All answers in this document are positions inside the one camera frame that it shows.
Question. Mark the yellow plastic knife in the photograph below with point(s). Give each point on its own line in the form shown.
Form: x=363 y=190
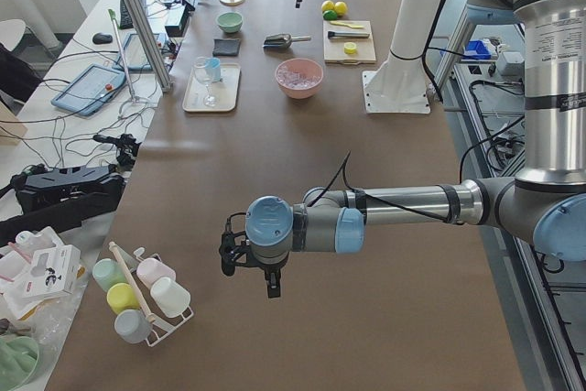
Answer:
x=346 y=24

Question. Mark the stainless steel ice scoop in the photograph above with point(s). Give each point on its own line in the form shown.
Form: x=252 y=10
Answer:
x=283 y=41

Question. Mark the upper yellow lemon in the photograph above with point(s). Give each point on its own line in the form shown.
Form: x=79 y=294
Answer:
x=340 y=8

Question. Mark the cream rabbit serving tray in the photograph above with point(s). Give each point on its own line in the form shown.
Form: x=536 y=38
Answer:
x=225 y=91

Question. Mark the grey cup on rack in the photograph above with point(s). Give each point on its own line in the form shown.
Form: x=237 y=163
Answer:
x=132 y=326

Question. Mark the white wire cup rack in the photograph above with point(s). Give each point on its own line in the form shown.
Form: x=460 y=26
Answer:
x=162 y=326

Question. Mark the pink bowl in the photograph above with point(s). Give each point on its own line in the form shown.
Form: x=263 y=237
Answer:
x=307 y=66

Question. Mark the lower yellow lemon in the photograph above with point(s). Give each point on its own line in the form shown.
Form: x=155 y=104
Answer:
x=327 y=5

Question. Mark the blue teach pendant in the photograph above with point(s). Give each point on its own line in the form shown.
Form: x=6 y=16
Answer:
x=90 y=91
x=135 y=56

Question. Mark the green cup on rack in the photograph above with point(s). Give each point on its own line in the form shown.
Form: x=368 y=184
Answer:
x=107 y=273

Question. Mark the light blue plastic cup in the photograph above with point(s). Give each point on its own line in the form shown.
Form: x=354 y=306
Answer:
x=214 y=69

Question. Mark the black computer mouse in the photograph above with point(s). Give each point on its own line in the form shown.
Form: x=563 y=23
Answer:
x=102 y=38

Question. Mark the aluminium frame post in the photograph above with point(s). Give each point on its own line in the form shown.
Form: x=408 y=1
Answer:
x=145 y=34

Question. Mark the green bowl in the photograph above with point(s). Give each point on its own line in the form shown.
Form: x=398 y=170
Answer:
x=229 y=22

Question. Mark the yellow lemon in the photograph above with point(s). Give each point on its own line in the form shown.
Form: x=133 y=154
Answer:
x=340 y=8
x=327 y=5

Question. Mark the green lime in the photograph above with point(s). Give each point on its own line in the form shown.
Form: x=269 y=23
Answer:
x=329 y=15

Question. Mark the wooden cutting board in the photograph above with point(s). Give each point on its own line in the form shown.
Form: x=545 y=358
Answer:
x=333 y=50

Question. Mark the white cup on rack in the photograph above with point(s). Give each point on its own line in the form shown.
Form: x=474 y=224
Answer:
x=170 y=296

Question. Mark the clear wine glass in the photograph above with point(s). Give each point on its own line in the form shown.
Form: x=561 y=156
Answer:
x=203 y=78

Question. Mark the pink cup on rack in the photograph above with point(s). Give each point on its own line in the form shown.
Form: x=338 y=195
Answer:
x=150 y=270

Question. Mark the half lemon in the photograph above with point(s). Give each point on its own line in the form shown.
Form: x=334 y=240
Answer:
x=350 y=48

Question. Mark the folded grey cloth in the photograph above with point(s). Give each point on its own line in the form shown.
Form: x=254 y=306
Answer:
x=226 y=47

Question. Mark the yellow cup on rack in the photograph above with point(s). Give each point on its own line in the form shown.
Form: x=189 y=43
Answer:
x=121 y=297

